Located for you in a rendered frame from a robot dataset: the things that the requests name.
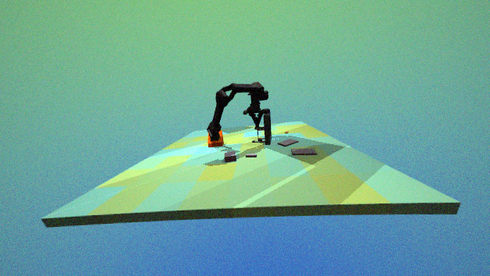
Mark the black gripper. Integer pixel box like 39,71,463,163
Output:
243,101,270,124

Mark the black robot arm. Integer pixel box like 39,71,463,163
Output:
207,82,268,141

